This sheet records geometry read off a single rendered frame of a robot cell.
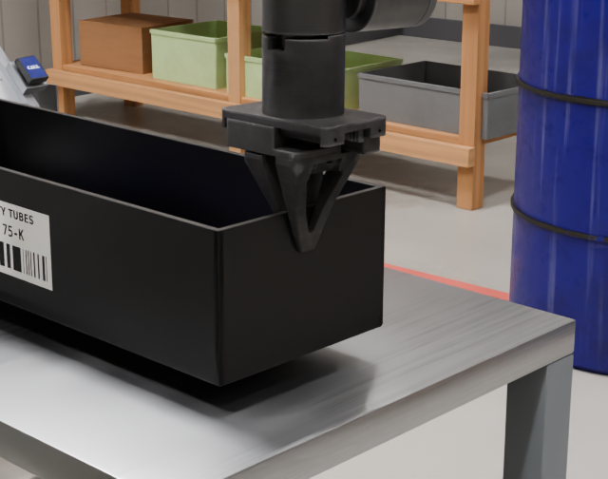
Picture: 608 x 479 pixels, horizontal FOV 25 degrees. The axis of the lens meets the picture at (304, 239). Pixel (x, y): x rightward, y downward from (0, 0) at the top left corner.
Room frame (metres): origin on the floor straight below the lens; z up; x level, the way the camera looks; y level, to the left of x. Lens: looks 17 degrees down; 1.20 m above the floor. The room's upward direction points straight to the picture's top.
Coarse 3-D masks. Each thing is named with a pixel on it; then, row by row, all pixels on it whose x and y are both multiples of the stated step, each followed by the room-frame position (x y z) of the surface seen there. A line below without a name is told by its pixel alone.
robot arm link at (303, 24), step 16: (272, 0) 0.92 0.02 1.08; (288, 0) 0.92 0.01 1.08; (304, 0) 0.92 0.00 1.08; (320, 0) 0.92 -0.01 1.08; (336, 0) 0.93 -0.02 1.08; (352, 0) 0.96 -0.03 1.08; (272, 16) 0.92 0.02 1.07; (288, 16) 0.92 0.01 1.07; (304, 16) 0.92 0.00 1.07; (320, 16) 0.92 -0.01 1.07; (336, 16) 0.93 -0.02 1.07; (352, 16) 0.96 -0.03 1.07; (272, 32) 0.92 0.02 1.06; (288, 32) 0.92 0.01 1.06; (304, 32) 0.92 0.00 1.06; (320, 32) 0.92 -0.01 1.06; (336, 32) 0.93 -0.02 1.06
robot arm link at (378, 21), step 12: (372, 0) 0.95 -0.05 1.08; (384, 0) 0.95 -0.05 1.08; (396, 0) 0.96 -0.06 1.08; (408, 0) 0.96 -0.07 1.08; (420, 0) 0.97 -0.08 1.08; (432, 0) 0.98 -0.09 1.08; (372, 12) 0.95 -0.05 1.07; (384, 12) 0.95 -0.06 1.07; (396, 12) 0.96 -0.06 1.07; (408, 12) 0.97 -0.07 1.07; (420, 12) 0.98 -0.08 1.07; (348, 24) 0.97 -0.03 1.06; (360, 24) 0.96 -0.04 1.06; (372, 24) 0.96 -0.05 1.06; (384, 24) 0.96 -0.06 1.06; (396, 24) 0.97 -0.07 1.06; (408, 24) 0.98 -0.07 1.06; (420, 24) 0.99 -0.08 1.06
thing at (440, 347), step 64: (0, 320) 1.08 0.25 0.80; (384, 320) 1.08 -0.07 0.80; (448, 320) 1.08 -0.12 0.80; (512, 320) 1.08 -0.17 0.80; (0, 384) 0.95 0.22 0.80; (64, 384) 0.95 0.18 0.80; (128, 384) 0.95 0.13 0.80; (192, 384) 0.95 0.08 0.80; (256, 384) 0.95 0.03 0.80; (320, 384) 0.95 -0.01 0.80; (384, 384) 0.95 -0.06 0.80; (448, 384) 0.96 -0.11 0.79; (512, 384) 1.08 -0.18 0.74; (0, 448) 0.88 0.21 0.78; (64, 448) 0.84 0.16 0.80; (128, 448) 0.84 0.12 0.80; (192, 448) 0.84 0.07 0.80; (256, 448) 0.84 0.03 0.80; (320, 448) 0.86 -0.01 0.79; (512, 448) 1.08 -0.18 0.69
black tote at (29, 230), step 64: (0, 128) 1.34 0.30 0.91; (64, 128) 1.27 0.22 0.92; (128, 128) 1.20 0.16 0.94; (0, 192) 1.05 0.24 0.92; (64, 192) 0.99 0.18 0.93; (128, 192) 1.20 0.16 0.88; (192, 192) 1.14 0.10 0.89; (256, 192) 1.09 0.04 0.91; (384, 192) 1.00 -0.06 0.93; (0, 256) 1.05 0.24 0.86; (64, 256) 1.00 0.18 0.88; (128, 256) 0.94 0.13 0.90; (192, 256) 0.90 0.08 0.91; (256, 256) 0.90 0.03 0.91; (320, 256) 0.95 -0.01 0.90; (64, 320) 1.00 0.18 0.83; (128, 320) 0.95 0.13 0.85; (192, 320) 0.90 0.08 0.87; (256, 320) 0.90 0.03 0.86; (320, 320) 0.95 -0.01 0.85
